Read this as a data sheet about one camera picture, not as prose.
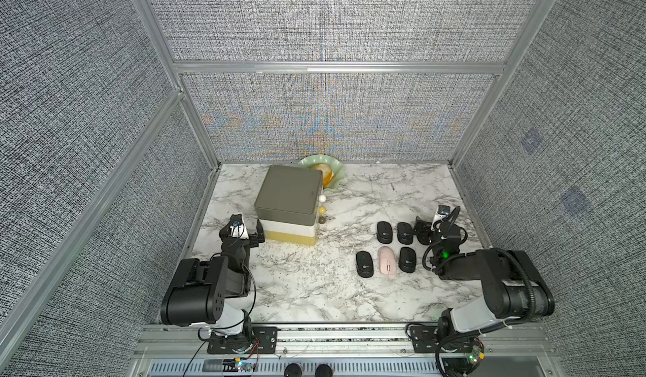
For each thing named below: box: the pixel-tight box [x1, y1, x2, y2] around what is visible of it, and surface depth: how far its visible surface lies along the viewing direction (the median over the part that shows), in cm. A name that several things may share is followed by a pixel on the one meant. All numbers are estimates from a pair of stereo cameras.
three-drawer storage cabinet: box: [254, 164, 323, 247], surface depth 87 cm
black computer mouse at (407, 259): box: [398, 246, 417, 274], surface depth 89 cm
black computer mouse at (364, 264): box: [354, 250, 375, 278], surface depth 88 cm
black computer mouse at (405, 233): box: [397, 222, 414, 245], surface depth 96 cm
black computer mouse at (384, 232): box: [376, 220, 393, 245], surface depth 96 cm
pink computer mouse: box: [378, 245, 398, 276], surface depth 88 cm
